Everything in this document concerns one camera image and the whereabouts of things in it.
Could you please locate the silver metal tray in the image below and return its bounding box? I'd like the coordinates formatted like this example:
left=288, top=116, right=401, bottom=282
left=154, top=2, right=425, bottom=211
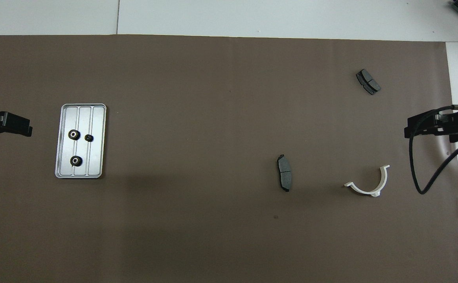
left=55, top=104, right=107, bottom=179

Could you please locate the short dark brake pad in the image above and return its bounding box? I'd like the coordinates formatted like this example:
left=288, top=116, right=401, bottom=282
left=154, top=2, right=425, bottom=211
left=356, top=69, right=381, bottom=96

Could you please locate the long dark brake pad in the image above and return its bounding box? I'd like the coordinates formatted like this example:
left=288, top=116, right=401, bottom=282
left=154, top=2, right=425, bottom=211
left=277, top=154, right=292, bottom=192

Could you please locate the brown paper mat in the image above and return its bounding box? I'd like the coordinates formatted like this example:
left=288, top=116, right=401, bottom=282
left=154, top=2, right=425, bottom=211
left=0, top=35, right=458, bottom=283

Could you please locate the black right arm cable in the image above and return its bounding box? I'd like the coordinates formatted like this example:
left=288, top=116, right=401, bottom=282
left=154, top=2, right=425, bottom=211
left=408, top=105, right=458, bottom=195

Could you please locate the white plastic half ring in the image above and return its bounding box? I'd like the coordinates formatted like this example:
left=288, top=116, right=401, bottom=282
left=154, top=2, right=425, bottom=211
left=344, top=165, right=390, bottom=197

